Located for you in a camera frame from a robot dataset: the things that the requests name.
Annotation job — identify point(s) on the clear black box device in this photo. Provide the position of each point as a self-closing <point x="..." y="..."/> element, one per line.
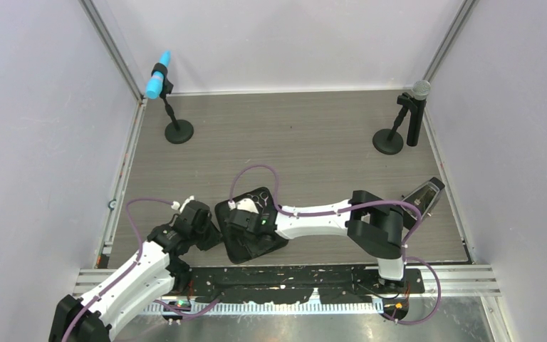
<point x="426" y="196"/>

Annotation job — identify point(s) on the black left microphone stand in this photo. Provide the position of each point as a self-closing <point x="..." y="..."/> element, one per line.
<point x="178" y="131"/>

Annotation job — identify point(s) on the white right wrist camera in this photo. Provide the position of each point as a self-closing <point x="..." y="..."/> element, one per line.
<point x="246" y="204"/>

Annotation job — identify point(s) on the silver hair scissors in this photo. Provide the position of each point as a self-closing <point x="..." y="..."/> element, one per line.
<point x="261" y="199"/>

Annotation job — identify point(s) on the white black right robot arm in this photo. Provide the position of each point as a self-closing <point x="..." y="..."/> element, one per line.
<point x="372" y="223"/>

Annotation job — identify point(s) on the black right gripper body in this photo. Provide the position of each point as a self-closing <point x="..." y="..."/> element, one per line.
<point x="251" y="240"/>

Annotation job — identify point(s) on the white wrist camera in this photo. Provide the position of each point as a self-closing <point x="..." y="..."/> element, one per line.
<point x="179" y="206"/>
<point x="246" y="204"/>

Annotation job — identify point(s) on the black mounting base plate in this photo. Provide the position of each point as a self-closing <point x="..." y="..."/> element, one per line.
<point x="333" y="284"/>

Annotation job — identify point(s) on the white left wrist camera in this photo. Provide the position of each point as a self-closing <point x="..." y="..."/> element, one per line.
<point x="179" y="206"/>

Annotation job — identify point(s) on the black microphone stand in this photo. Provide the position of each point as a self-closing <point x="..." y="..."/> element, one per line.
<point x="389" y="141"/>
<point x="178" y="131"/>

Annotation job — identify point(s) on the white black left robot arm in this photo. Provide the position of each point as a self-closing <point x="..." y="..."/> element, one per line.
<point x="155" y="270"/>

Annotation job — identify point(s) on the black zip tool case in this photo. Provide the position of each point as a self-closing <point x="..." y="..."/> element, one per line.
<point x="246" y="252"/>

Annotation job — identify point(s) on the black silver microphone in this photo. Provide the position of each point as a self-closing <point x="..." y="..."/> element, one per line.
<point x="419" y="93"/>

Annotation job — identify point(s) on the blue microphone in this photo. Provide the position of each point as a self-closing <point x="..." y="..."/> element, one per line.
<point x="156" y="83"/>

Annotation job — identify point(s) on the aluminium frame rail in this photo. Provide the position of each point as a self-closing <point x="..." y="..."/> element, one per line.
<point x="469" y="282"/>

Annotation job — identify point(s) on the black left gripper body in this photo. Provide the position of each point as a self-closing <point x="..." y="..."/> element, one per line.
<point x="205" y="237"/>

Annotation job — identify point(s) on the black right microphone stand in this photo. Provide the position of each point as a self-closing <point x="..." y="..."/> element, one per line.
<point x="389" y="141"/>

